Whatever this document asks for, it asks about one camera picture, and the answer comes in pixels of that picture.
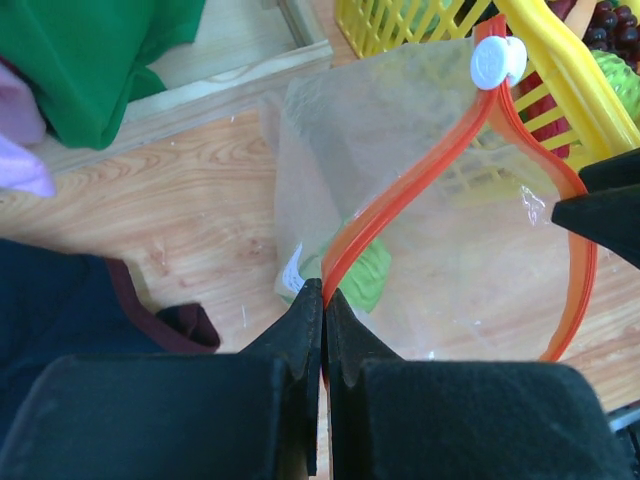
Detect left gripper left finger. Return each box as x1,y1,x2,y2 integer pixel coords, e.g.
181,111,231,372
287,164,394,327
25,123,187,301
1,279,323,479

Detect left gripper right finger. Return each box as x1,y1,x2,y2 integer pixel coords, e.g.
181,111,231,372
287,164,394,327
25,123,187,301
324,293,633,479

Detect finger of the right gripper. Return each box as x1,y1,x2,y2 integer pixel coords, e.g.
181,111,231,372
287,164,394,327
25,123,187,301
552,149,640,267

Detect green toy cabbage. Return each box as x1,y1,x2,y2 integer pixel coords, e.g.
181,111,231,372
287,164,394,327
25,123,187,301
274,217,392,314

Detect yellow plastic shopping basket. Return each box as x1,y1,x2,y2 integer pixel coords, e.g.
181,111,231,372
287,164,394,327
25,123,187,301
334,1,639,170

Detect clear zip top bag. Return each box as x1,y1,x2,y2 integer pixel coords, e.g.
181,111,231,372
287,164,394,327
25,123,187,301
262,16,597,361

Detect green tank top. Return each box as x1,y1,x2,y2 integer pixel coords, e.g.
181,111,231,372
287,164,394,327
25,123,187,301
1,1,205,150

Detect dark toy grapes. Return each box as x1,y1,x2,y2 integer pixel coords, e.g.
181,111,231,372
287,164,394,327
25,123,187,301
582,1,639,68

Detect dark navy cloth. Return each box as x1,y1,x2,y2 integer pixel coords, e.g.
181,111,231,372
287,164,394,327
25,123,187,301
1,240,221,432

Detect wooden clothes rack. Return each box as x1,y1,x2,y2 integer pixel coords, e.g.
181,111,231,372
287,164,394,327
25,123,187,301
33,1,333,174

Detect pink shirt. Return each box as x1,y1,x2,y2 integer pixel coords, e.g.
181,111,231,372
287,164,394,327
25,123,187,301
1,62,56,197

